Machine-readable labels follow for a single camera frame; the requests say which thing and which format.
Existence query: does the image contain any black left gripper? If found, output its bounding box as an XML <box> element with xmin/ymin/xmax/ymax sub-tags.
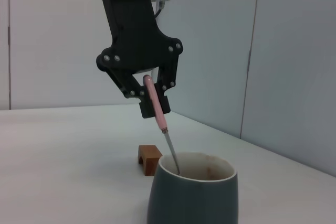
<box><xmin>96</xmin><ymin>0</ymin><xmax>185</xmax><ymax>119</ymax></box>

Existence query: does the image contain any grey ceramic coffee cup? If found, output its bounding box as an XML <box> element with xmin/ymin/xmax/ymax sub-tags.
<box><xmin>146</xmin><ymin>152</ymin><xmax>238</xmax><ymax>224</ymax></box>

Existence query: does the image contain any pink handled metal spoon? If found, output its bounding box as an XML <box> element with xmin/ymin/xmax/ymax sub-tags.
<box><xmin>143</xmin><ymin>74</ymin><xmax>182</xmax><ymax>175</ymax></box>

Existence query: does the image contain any dark arched wooden block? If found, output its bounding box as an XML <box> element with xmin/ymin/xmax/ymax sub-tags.
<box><xmin>138</xmin><ymin>144</ymin><xmax>163</xmax><ymax>176</ymax></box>

